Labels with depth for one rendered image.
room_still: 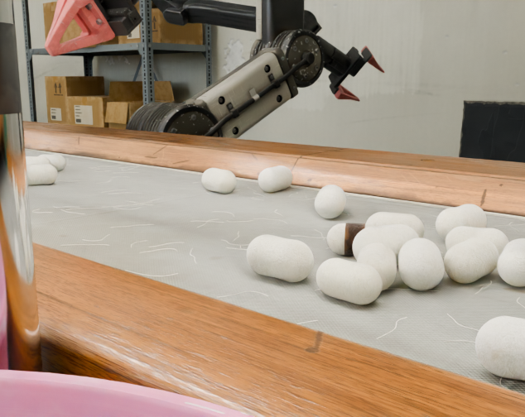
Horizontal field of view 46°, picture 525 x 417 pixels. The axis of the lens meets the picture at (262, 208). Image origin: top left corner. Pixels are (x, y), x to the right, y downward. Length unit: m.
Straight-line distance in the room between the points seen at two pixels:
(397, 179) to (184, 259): 0.24
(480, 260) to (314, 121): 2.61
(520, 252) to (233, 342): 0.17
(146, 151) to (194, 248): 0.37
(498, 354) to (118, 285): 0.13
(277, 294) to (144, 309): 0.10
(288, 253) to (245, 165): 0.33
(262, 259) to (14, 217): 0.16
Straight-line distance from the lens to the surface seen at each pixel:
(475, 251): 0.31
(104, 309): 0.21
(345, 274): 0.27
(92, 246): 0.38
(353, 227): 0.35
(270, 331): 0.19
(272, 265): 0.30
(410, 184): 0.52
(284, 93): 1.15
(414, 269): 0.29
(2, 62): 0.17
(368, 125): 2.74
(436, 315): 0.27
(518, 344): 0.22
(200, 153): 0.67
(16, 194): 0.17
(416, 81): 2.63
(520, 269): 0.31
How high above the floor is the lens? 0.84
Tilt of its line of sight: 12 degrees down
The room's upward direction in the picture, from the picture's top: straight up
